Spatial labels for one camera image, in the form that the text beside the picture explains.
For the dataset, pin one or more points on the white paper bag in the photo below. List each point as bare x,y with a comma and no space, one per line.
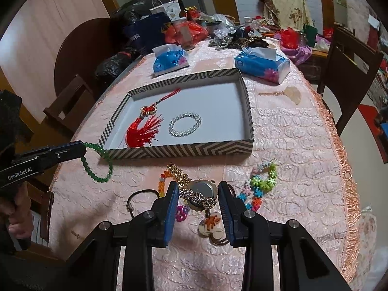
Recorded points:
166,10

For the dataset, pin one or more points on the purple cloth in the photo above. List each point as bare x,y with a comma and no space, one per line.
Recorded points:
298,55

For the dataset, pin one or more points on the pink quilted tablecloth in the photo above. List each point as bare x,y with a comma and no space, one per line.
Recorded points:
288,145

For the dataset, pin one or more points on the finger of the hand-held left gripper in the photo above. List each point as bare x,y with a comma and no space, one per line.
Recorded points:
69,153
45,151

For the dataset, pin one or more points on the red plastic bag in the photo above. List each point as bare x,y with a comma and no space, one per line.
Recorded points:
191,30

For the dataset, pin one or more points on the dark glass bottle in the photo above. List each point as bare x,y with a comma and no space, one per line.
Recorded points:
183,9

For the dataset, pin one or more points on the floral beige cloth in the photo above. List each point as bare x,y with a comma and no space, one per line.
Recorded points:
285,3

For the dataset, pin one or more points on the brown round tabletop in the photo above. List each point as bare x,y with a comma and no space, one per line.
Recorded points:
78,45

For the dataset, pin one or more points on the dark cloth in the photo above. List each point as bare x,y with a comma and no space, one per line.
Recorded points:
12,118

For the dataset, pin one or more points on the dark wooden chair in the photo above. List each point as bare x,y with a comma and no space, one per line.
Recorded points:
348,63
71,103

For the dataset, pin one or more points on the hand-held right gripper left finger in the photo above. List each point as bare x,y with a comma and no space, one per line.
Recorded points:
171,218

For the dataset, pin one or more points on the small red bag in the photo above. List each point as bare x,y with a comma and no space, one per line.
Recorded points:
288,38

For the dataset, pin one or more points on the person's left hand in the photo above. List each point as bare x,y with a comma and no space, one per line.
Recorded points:
19,221

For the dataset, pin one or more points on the pile of dark accessories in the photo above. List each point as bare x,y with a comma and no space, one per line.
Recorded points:
239,38

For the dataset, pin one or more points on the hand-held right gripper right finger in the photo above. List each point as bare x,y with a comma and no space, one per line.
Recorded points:
225,218

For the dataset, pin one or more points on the dark blue bag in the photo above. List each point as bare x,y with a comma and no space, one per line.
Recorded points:
142,33

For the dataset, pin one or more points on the blue tissue pack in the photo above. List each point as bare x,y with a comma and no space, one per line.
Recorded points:
169,62
260,65

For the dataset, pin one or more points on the black plastic bag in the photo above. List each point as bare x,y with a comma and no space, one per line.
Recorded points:
133,9

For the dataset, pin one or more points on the red tassel knot ornament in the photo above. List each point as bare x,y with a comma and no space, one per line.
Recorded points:
139,133

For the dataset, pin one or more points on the round pocket mirror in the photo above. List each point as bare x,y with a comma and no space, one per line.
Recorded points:
200,189

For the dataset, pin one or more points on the beige fan-shaped pendant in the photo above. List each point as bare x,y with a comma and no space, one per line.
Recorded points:
292,95

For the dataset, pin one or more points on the white pendant with orange figure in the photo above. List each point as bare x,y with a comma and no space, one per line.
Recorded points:
209,231

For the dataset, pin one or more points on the green cloth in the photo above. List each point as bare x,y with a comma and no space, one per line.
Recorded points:
310,35

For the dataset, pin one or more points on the striped cardboard box tray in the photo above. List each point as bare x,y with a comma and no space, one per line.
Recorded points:
212,112

